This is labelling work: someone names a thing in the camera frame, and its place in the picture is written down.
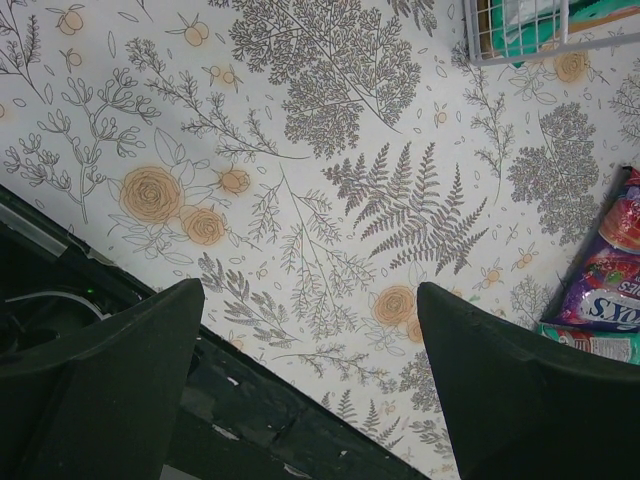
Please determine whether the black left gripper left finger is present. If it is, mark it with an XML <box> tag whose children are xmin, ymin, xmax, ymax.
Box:
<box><xmin>1</xmin><ymin>279</ymin><xmax>204</xmax><ymax>479</ymax></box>

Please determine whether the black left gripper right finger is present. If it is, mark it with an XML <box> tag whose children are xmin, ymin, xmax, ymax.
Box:
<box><xmin>416</xmin><ymin>282</ymin><xmax>639</xmax><ymax>479</ymax></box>

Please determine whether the teal mint candy bag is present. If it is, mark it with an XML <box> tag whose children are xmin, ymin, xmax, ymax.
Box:
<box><xmin>537</xmin><ymin>323</ymin><xmax>639</xmax><ymax>365</ymax></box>
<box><xmin>478</xmin><ymin>1</ymin><xmax>639</xmax><ymax>58</ymax></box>

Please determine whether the purple Fox's berries candy bag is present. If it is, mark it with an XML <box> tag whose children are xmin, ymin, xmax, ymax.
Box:
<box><xmin>543</xmin><ymin>167</ymin><xmax>639</xmax><ymax>333</ymax></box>

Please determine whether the floral patterned table mat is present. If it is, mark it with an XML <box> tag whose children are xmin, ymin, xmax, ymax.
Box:
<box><xmin>1</xmin><ymin>1</ymin><xmax>639</xmax><ymax>479</ymax></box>

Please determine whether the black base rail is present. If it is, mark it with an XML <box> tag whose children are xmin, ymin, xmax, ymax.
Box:
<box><xmin>1</xmin><ymin>191</ymin><xmax>418</xmax><ymax>479</ymax></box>

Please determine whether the white wire wooden shelf rack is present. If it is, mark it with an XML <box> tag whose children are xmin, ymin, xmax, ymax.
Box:
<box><xmin>463</xmin><ymin>1</ymin><xmax>639</xmax><ymax>66</ymax></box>

